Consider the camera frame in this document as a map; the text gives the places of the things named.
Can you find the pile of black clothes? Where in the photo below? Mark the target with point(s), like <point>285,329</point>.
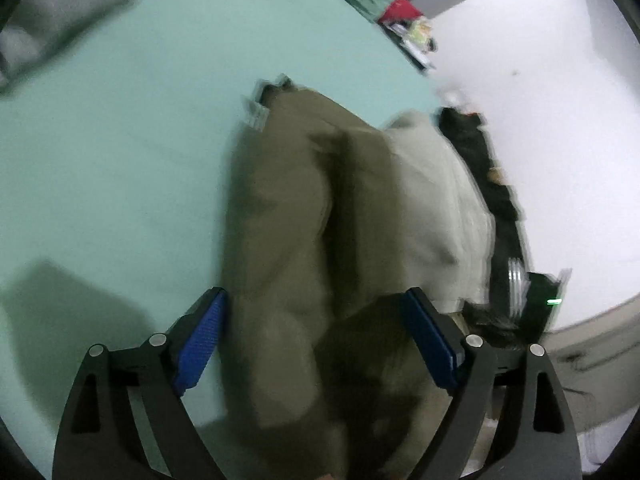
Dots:
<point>487,175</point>

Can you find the red patterned quilt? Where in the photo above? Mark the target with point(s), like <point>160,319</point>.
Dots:
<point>400,10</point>

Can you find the olive green hooded jacket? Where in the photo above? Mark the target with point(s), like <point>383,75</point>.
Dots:
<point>310,260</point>

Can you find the snack bag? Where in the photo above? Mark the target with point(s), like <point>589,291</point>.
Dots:
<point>422,30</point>

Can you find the stack of papers and books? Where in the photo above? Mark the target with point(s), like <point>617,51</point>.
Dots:
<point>412,47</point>

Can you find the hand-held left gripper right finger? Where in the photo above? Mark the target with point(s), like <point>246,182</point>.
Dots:
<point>430,340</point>

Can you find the grey crumpled garment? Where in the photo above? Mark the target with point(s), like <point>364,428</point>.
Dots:
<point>60,15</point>

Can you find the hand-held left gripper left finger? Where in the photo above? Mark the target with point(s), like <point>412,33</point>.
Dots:
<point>202,340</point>

